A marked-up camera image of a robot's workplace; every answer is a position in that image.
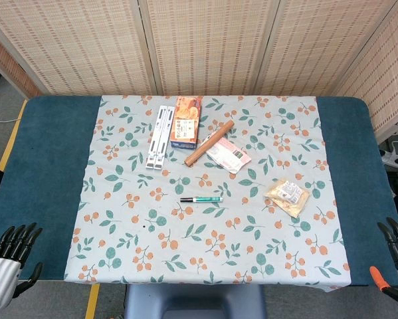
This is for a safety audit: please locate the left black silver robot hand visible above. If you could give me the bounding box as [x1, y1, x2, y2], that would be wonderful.
[0, 221, 44, 315]

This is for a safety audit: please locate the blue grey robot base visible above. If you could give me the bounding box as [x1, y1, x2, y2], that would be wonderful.
[124, 284, 266, 319]

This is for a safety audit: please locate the beige snack bag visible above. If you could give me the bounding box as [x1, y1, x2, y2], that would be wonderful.
[263, 178, 311, 219]

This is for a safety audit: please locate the dark blue table cover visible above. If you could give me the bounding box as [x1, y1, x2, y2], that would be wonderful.
[0, 95, 398, 287]

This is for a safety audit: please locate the pink white plastic packet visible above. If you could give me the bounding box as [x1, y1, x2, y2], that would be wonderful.
[200, 132, 252, 174]

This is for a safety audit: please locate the floral patterned tablecloth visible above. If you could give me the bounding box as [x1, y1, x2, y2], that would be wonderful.
[63, 95, 352, 290]

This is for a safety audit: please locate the white folded metal stand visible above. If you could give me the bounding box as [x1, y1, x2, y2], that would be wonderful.
[145, 105, 175, 170]

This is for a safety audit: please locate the wooden rolling pin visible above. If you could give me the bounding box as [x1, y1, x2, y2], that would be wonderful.
[184, 120, 235, 166]

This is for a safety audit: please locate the orange biscuit box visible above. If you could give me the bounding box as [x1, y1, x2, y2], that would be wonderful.
[169, 95, 203, 150]

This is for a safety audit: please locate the bamboo folding screen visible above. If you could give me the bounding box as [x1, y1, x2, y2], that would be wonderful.
[0, 0, 398, 144]

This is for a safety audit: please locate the white floor cable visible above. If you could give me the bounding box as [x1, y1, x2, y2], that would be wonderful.
[0, 106, 20, 123]

